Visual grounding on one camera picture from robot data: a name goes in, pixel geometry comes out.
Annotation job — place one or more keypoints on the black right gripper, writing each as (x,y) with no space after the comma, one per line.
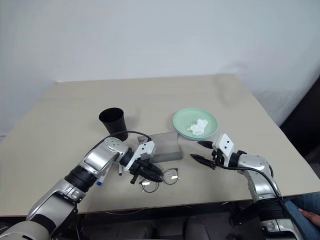
(218,158)

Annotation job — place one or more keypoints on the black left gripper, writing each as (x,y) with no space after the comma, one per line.
(137,168)

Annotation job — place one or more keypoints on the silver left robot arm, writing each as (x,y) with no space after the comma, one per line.
(98,157)

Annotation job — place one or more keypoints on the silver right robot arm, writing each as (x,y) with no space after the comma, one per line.
(257,170)

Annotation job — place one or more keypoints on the thin black round glasses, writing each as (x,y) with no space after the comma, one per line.
(172,177)

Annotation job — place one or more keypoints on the clear grey glasses case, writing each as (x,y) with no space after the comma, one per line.
(166,147)

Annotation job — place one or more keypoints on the black cup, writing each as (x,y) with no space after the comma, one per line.
(114,122)

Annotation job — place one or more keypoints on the bystander's bare hand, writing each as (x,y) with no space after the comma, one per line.
(311,217)

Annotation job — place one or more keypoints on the crumpled white tissue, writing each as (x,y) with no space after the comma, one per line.
(198,127)

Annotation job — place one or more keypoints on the white marker with black cap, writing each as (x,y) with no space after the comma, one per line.
(120,170)

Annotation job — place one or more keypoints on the mint green plate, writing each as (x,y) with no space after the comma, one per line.
(185,120)

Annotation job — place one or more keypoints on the white marker with blue cap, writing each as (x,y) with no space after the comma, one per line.
(101,179)

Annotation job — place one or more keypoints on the dark rounded shape below table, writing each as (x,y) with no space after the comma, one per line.
(208,228)

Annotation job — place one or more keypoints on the dark furniture beside table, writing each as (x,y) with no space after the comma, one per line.
(303,125)

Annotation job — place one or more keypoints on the bystander's blue jeans leg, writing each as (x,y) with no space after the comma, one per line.
(303,201)

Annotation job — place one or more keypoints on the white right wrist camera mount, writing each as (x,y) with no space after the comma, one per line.
(224,145)

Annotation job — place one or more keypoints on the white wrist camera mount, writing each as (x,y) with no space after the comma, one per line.
(144,149)
(224,145)

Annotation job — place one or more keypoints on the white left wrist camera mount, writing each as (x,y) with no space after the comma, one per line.
(144,149)

